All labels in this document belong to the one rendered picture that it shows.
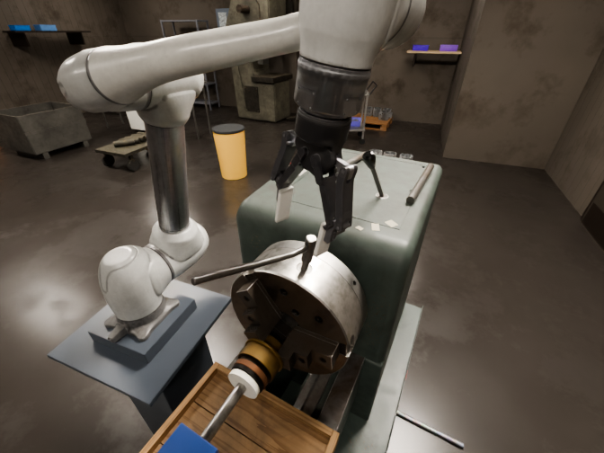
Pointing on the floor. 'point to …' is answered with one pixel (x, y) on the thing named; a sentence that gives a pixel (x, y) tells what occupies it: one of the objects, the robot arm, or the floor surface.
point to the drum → (231, 150)
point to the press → (277, 81)
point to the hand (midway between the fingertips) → (302, 226)
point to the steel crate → (43, 128)
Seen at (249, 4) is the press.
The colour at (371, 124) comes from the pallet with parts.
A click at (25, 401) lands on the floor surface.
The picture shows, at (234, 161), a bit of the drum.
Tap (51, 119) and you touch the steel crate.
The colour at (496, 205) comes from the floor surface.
